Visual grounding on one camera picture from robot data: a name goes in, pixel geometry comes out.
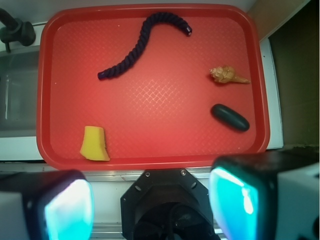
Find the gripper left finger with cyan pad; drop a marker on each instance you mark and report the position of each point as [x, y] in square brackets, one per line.
[52, 205]

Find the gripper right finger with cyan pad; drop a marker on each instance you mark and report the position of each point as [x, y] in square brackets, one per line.
[274, 195]

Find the tan spiral seashell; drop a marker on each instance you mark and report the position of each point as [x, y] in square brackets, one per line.
[227, 74]

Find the yellow sponge piece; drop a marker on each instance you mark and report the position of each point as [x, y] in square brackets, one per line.
[93, 146]

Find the black oval stone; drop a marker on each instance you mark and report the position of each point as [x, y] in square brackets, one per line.
[230, 117]

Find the red plastic tray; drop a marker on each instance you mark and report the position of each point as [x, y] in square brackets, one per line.
[141, 72]

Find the stainless steel sink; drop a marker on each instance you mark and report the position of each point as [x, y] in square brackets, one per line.
[18, 92]

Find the black octagonal mount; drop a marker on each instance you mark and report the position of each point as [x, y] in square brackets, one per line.
[167, 205]

